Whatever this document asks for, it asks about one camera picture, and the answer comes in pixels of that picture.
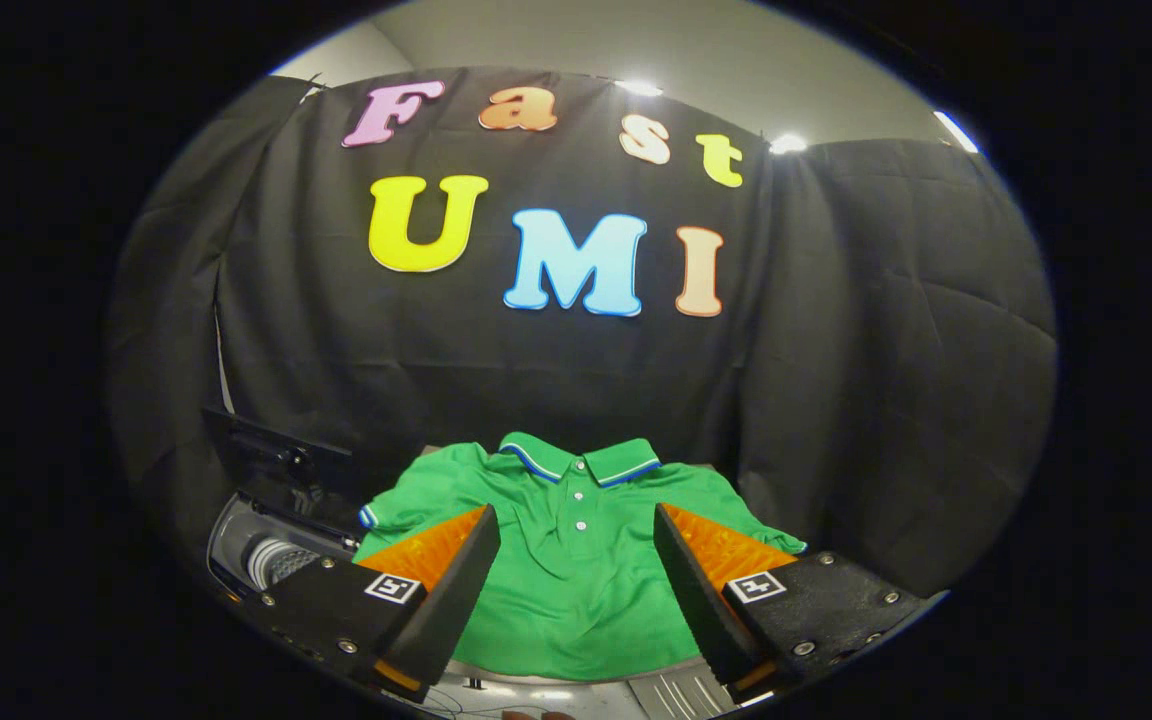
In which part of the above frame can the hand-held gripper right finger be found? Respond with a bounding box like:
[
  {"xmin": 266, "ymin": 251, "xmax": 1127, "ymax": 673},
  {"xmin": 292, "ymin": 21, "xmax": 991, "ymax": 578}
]
[{"xmin": 653, "ymin": 502, "xmax": 947, "ymax": 701}]

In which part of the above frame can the grey cabinet with black frame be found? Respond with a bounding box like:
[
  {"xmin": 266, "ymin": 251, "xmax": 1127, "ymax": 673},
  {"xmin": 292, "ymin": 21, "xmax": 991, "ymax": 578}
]
[{"xmin": 436, "ymin": 668, "xmax": 752, "ymax": 720}]

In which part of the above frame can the green polo shirt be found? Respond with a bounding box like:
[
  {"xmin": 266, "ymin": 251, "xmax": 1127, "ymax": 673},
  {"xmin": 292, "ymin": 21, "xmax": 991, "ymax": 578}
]
[{"xmin": 353, "ymin": 431, "xmax": 807, "ymax": 683}]

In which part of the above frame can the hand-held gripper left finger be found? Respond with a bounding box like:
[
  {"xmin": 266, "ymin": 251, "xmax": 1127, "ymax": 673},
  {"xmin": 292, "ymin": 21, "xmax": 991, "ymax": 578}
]
[{"xmin": 256, "ymin": 503, "xmax": 502, "ymax": 703}]

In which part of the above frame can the black backdrop cloth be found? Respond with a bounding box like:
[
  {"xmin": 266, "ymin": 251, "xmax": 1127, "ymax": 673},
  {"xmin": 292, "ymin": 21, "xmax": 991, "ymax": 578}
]
[{"xmin": 104, "ymin": 65, "xmax": 1059, "ymax": 601}]

